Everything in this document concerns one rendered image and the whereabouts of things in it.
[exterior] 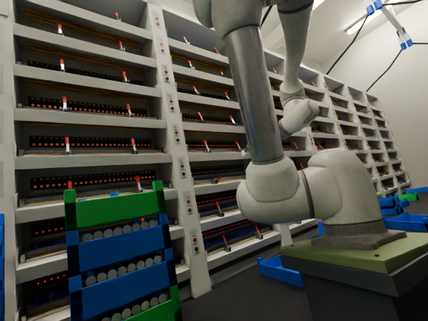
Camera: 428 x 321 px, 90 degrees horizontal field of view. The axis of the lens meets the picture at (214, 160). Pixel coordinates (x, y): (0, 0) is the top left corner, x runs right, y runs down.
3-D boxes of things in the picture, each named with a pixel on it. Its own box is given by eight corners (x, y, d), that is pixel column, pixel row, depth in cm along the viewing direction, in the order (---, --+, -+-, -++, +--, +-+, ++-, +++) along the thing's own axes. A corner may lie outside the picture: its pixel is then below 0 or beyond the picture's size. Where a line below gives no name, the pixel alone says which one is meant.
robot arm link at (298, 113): (297, 138, 101) (292, 118, 109) (327, 118, 90) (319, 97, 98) (281, 130, 97) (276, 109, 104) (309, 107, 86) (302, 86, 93)
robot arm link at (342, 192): (396, 219, 54) (369, 137, 59) (318, 228, 58) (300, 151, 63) (370, 214, 69) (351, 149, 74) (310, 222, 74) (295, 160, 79)
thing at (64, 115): (166, 128, 116) (165, 102, 115) (13, 120, 79) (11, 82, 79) (152, 132, 132) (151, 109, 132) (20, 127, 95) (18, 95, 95)
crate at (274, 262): (337, 272, 95) (332, 253, 97) (306, 289, 86) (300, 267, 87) (288, 262, 121) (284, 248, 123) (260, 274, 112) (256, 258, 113)
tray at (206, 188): (267, 183, 151) (267, 170, 150) (193, 195, 114) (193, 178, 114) (246, 181, 167) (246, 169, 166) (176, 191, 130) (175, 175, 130)
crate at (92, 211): (167, 212, 51) (162, 179, 53) (65, 232, 40) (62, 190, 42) (138, 218, 76) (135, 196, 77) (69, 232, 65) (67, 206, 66)
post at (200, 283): (211, 290, 104) (160, 4, 137) (195, 298, 98) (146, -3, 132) (191, 283, 119) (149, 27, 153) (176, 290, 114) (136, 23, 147)
